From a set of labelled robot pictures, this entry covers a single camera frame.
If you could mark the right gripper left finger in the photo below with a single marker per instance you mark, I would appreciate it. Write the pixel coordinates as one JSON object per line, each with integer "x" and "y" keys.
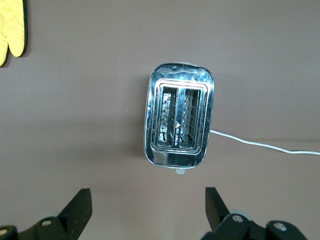
{"x": 72, "y": 217}

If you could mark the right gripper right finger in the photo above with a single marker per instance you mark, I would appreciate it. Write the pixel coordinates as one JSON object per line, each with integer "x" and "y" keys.
{"x": 220, "y": 222}

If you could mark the cream and chrome toaster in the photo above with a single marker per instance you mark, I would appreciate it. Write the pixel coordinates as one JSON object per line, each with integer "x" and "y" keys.
{"x": 180, "y": 156}

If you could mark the brown table cover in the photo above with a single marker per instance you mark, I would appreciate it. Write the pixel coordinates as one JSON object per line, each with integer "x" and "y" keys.
{"x": 100, "y": 100}

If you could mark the yellow quilted oven mitt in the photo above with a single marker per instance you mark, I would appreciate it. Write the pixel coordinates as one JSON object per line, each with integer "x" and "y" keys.
{"x": 13, "y": 25}

